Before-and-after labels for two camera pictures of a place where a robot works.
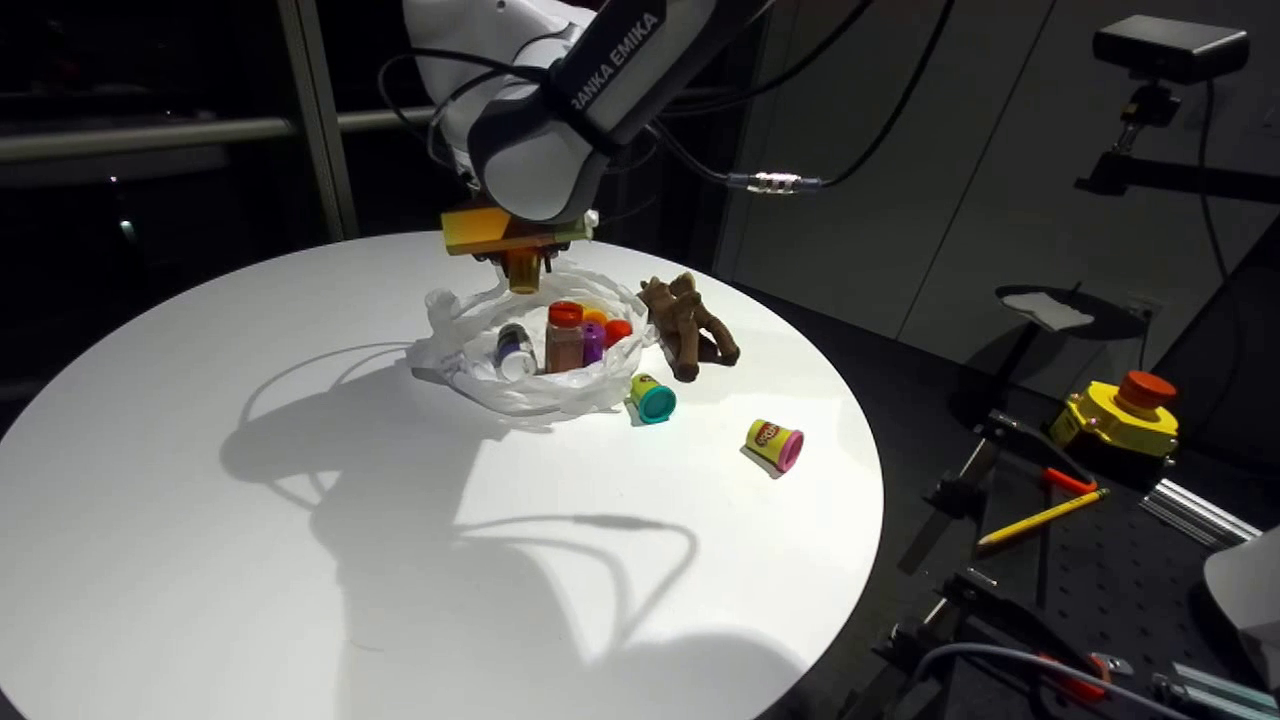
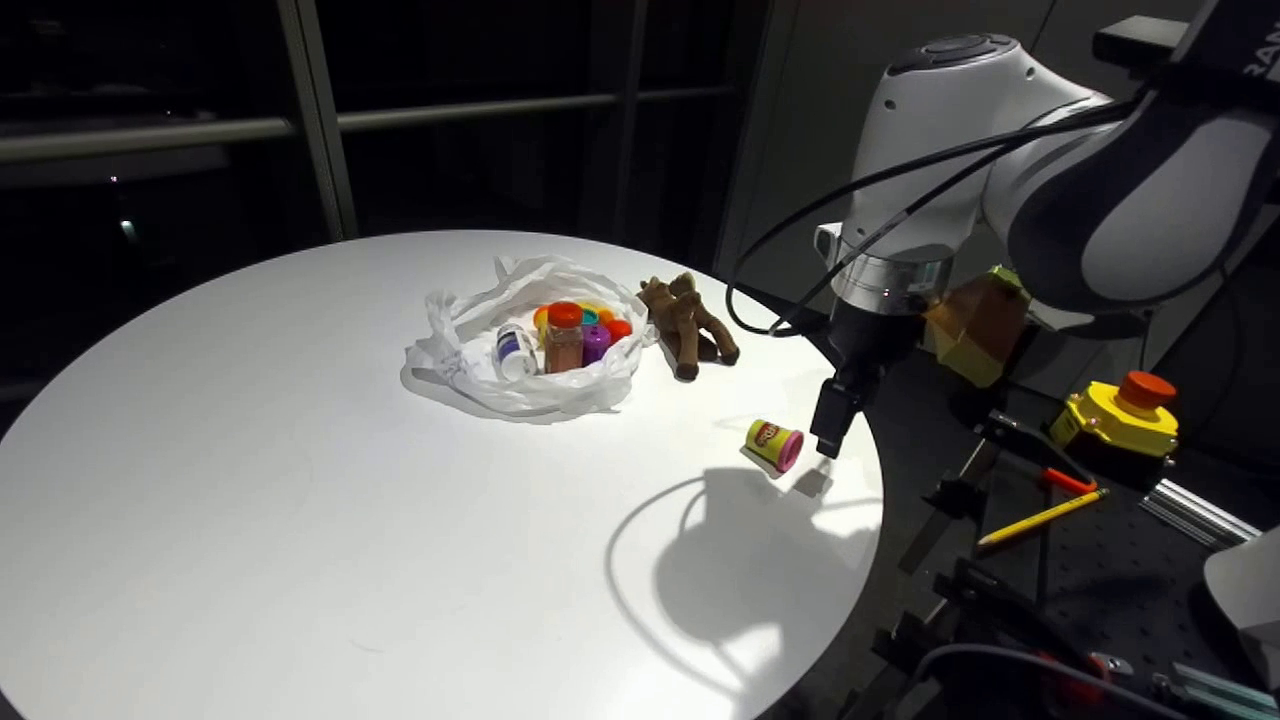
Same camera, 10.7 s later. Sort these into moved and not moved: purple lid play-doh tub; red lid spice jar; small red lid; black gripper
Moved: black gripper
Not moved: small red lid; red lid spice jar; purple lid play-doh tub
